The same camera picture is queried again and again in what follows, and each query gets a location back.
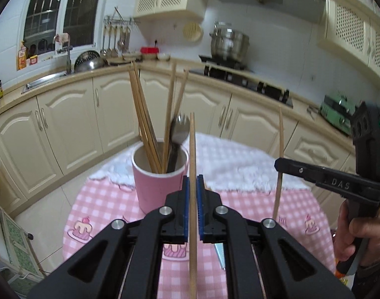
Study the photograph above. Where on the person's right hand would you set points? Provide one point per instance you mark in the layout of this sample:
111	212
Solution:
376	243

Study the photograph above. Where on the large cream lattice cabinet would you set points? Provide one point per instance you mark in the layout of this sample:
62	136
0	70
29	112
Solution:
351	28

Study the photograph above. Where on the white bowl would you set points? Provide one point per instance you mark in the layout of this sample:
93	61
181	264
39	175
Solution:
163	57

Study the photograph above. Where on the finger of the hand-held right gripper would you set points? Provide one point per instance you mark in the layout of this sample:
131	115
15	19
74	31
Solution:
333	182

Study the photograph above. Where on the steel faucet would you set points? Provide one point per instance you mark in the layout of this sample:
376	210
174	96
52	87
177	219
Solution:
68	60

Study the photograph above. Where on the black gas stove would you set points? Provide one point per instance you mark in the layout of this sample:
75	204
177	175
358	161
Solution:
239	79

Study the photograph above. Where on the green multi cooker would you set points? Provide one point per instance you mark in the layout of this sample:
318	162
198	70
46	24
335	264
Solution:
337	112

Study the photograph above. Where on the yellow packet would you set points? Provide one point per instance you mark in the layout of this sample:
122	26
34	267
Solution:
22	57

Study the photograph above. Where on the barred kitchen window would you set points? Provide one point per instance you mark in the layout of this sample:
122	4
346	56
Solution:
81	9

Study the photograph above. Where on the person's right forearm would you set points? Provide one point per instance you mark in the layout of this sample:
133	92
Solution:
373	283

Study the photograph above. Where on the steel colander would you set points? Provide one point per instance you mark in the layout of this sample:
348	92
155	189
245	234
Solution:
88	62

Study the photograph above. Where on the orange cardboard box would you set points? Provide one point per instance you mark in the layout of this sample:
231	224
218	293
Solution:
343	279

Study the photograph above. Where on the steel sink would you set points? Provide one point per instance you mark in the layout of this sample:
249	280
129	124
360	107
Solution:
43	82

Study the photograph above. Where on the set of wooden chopsticks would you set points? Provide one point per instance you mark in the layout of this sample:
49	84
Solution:
143	115

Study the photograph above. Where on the black induction cooker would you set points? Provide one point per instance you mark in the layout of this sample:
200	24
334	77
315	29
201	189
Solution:
222	62

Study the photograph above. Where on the metal wall utensil rack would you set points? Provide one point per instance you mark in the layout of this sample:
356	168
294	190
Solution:
121	21

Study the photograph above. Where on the small red yellow box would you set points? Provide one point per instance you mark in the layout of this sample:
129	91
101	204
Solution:
33	60

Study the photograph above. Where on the pink checked tablecloth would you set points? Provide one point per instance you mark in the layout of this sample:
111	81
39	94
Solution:
109	205

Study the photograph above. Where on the pink cylindrical cup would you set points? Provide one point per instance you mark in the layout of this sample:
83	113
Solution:
152	190

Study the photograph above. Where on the cream base cabinets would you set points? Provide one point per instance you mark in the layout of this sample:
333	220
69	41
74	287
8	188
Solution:
74	124

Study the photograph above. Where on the stainless steel steamer pot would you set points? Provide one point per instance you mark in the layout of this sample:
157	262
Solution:
228	45

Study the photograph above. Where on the yellow round strainer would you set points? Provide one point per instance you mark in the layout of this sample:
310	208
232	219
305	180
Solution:
192	31

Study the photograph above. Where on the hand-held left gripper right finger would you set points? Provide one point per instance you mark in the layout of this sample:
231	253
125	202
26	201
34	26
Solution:
199	208

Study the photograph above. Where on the single wooden chopstick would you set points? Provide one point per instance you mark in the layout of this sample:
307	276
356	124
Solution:
192	149
281	137

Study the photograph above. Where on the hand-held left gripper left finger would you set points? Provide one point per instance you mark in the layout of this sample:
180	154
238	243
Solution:
185	208

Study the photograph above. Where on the hanging steel utensil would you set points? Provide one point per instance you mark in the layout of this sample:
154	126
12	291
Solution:
114	48
105	48
123	42

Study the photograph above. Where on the green patterned cart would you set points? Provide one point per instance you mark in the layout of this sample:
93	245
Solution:
18	246

